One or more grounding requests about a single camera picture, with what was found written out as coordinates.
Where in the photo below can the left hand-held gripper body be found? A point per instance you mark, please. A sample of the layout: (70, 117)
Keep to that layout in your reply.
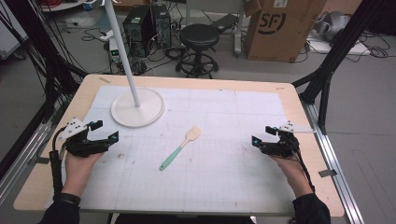
(81, 146)

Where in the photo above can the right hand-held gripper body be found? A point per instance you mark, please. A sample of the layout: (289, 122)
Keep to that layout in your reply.
(281, 144)

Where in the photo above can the person's left hand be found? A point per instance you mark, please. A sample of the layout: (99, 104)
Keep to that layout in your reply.
(79, 169)

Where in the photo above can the person's right hand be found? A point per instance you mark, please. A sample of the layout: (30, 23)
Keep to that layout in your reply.
(291, 174)

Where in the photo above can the white lamp stand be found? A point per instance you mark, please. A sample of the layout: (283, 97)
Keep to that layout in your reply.
(137, 107)

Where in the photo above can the grey tape piece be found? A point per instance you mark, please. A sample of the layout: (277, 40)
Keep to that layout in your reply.
(42, 160)
(327, 173)

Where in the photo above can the brown tape piece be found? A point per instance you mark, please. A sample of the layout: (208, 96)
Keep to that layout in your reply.
(104, 80)

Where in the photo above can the black wristband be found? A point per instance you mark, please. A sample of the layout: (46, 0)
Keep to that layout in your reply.
(70, 198)

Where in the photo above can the white grid mat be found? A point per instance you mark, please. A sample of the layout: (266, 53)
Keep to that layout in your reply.
(193, 174)

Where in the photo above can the small device with green light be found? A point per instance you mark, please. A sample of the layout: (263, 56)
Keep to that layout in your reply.
(114, 49)

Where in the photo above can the white power strip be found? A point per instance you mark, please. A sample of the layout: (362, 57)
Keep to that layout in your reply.
(106, 35)

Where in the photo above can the brown cardboard box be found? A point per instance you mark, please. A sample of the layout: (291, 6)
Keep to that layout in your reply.
(280, 31)

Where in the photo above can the large black computer tower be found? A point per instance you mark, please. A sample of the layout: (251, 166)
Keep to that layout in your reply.
(138, 31)

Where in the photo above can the person's dark clothing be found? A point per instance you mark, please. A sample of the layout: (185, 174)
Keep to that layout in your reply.
(183, 219)

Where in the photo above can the black round stool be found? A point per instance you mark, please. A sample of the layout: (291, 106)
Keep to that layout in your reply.
(199, 39)

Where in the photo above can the black flat laptop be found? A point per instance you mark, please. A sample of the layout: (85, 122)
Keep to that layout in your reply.
(224, 22)

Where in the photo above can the slim black computer tower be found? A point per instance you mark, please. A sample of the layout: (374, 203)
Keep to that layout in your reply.
(162, 26)

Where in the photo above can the grey rounded device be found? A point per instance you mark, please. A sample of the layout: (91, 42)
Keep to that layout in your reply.
(333, 25)

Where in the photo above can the aluminium rail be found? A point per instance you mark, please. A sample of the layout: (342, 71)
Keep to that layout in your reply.
(334, 165)
(21, 158)

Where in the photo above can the white metal post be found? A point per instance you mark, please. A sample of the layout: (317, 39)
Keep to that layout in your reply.
(238, 29)

